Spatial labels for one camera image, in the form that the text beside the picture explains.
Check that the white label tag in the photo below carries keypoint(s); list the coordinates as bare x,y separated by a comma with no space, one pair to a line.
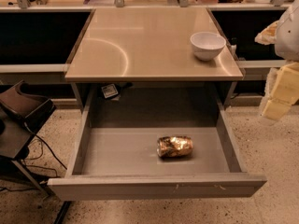
109,91

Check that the dark brown side cart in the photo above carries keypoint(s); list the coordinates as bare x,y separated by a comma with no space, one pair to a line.
22,116

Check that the grey counter cabinet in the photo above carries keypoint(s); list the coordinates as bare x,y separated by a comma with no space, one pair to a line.
147,54

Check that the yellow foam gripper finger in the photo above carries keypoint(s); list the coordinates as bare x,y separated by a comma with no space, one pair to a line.
268,35
281,91

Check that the open grey top drawer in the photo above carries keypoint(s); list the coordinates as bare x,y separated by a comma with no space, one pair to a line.
115,158

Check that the crushed orange soda can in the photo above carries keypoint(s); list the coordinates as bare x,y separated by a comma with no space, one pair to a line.
174,146

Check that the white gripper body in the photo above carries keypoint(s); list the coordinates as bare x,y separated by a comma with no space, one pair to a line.
289,37

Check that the white ceramic bowl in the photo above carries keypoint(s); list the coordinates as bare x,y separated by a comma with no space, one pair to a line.
206,45

